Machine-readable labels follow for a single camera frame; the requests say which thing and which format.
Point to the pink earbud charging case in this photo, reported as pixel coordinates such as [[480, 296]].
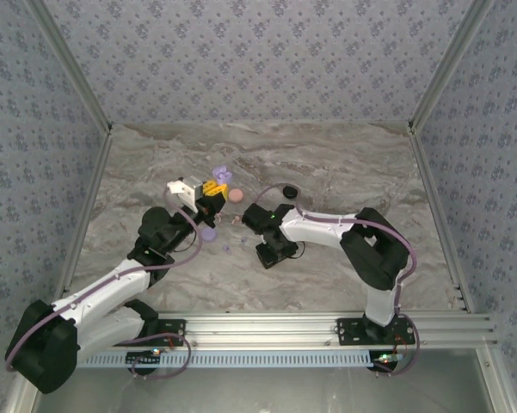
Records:
[[235, 196]]

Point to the purple earbud charging case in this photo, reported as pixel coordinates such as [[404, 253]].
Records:
[[208, 234], [222, 174]]

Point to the black earbud charging case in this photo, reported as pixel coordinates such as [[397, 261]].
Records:
[[291, 191]]

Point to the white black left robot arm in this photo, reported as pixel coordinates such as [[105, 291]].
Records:
[[107, 288]]

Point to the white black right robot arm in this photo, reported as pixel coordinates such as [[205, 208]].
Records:
[[370, 254]]

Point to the small black circuit board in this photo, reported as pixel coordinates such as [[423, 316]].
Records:
[[144, 357], [385, 360]]

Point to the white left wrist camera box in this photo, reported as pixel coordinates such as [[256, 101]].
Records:
[[185, 191]]

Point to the aluminium mounting rail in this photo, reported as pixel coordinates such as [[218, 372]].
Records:
[[262, 329]]

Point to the aluminium table side rail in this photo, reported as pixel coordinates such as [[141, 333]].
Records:
[[96, 172], [426, 172]]

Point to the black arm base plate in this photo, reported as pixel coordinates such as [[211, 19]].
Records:
[[348, 338], [176, 340]]

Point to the aluminium frame post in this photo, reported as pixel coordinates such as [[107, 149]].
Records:
[[496, 383], [20, 405], [445, 71], [75, 71]]

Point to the aluminium lower frame post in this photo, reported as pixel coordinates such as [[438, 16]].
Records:
[[496, 383], [20, 405]]

